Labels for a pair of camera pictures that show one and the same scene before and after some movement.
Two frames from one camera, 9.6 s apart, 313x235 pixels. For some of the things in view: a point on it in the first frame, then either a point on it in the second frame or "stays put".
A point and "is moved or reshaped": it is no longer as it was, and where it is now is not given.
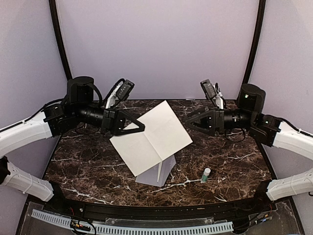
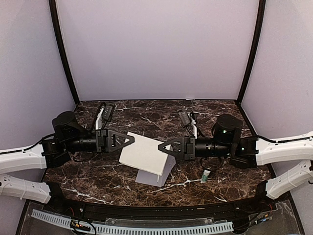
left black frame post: [53, 6] stays put
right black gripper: [216, 121] → [187, 143]
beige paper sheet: [163, 135] is moved or reshaped
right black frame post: [254, 46] stays put
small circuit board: [76, 223] stays put
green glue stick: [206, 174] stays put
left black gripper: [113, 121] → [105, 140]
